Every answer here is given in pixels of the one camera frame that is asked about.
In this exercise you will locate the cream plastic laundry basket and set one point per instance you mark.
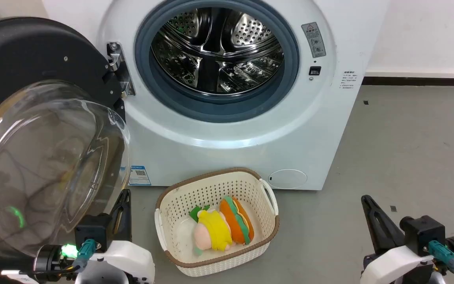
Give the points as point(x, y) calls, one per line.
point(179, 205)

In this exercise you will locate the black round glass washer door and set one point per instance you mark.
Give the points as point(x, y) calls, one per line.
point(34, 118)

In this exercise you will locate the white front-load washing machine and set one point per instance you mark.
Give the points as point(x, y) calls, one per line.
point(219, 134)

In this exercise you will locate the blue QR code sticker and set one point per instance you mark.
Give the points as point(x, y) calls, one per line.
point(139, 175)

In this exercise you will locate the small text label sticker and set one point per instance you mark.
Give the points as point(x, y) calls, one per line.
point(348, 80)

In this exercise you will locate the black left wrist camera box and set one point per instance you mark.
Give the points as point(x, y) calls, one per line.
point(93, 232)

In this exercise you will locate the pink doll with yellow clothes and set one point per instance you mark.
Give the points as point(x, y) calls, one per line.
point(211, 232)

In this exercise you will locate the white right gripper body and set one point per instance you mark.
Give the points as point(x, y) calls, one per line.
point(396, 264)

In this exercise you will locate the metal door hinge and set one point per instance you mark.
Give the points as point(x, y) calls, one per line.
point(121, 67)

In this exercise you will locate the grey warning sticker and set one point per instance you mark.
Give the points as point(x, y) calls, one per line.
point(313, 39)

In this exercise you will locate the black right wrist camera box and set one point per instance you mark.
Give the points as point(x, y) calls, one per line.
point(424, 234)

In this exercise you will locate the steel washing machine drum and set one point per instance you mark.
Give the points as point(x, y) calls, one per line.
point(217, 49)

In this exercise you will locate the washing machine drum opening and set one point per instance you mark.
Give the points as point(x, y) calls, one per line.
point(286, 75)

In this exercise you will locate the black wall baseboard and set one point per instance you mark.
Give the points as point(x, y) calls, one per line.
point(420, 81)

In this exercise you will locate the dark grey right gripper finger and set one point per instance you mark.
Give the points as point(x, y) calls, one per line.
point(380, 225)

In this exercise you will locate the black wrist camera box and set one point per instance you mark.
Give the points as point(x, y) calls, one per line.
point(93, 232)
point(424, 234)

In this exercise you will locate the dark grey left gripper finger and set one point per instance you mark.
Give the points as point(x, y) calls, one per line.
point(126, 221)

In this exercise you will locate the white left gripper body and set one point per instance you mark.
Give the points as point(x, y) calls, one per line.
point(126, 260)

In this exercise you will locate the black door latch slot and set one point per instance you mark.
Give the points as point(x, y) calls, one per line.
point(315, 70)

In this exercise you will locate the orange hamburger plush toy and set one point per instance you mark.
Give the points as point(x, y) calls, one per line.
point(237, 221)

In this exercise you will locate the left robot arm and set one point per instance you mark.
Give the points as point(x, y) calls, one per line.
point(47, 258)

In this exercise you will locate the round white filter cover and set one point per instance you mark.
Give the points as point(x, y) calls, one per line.
point(287, 178)

